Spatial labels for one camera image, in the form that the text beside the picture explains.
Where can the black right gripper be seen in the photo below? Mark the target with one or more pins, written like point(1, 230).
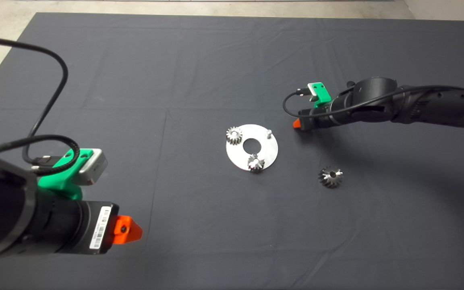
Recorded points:
point(328, 119)

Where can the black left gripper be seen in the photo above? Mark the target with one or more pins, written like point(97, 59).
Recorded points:
point(75, 225)

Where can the large steel bevel gear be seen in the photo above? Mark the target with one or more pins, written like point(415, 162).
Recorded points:
point(330, 177)

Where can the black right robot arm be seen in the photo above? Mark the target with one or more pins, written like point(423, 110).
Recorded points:
point(437, 106)

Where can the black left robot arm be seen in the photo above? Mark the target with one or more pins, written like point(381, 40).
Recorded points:
point(0, 205)

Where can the small shiny steel gear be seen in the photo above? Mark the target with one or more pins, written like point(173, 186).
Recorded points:
point(255, 163)

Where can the small matte steel gear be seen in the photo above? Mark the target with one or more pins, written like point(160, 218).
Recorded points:
point(234, 135)

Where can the round metal plate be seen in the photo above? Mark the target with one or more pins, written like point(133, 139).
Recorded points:
point(238, 155)

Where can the dark grey table cloth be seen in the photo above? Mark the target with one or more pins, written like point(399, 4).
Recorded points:
point(216, 60)

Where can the right grey camera box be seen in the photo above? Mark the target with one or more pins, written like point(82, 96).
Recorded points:
point(311, 94)

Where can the grey camera box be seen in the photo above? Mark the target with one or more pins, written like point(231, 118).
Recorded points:
point(94, 167)
point(311, 94)

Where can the right green camera mount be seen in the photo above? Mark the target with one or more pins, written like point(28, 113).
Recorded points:
point(321, 94)

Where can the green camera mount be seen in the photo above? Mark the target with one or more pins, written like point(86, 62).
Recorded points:
point(61, 183)
point(321, 94)

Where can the left grey camera box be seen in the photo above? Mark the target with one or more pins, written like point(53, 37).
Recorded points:
point(94, 167)

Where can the left green camera mount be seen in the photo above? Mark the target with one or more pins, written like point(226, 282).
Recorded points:
point(61, 183)

